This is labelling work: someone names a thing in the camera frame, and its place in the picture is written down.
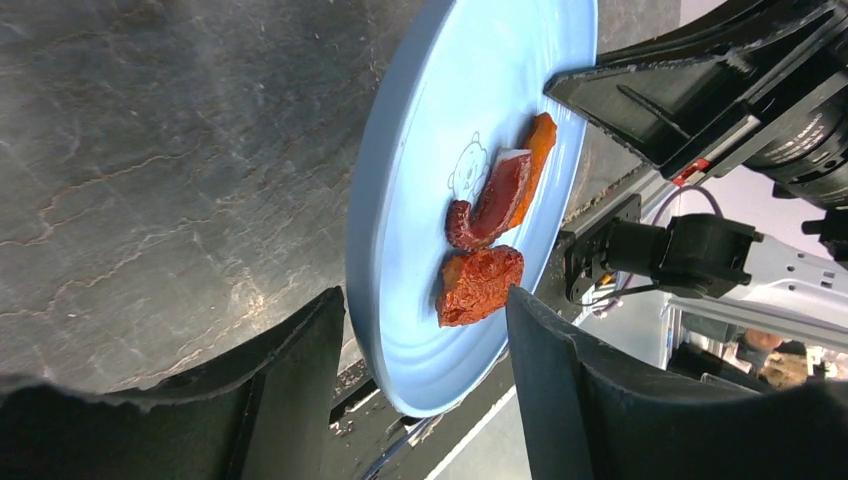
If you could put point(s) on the brown octopus tentacle toy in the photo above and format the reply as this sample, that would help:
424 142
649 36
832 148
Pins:
475 227

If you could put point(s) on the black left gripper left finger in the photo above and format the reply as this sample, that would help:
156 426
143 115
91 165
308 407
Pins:
258 411

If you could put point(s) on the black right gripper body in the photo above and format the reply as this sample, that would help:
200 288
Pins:
795 102

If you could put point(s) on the orange nugget toy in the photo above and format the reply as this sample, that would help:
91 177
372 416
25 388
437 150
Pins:
542 139

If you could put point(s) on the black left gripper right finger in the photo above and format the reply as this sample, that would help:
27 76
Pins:
591 411

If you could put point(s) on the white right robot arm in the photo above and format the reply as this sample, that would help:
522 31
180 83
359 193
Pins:
712 263

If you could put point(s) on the red-brown meat roll toy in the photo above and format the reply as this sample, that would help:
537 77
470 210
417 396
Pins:
475 285

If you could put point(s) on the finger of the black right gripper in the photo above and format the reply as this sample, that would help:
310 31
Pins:
668 106
730 26

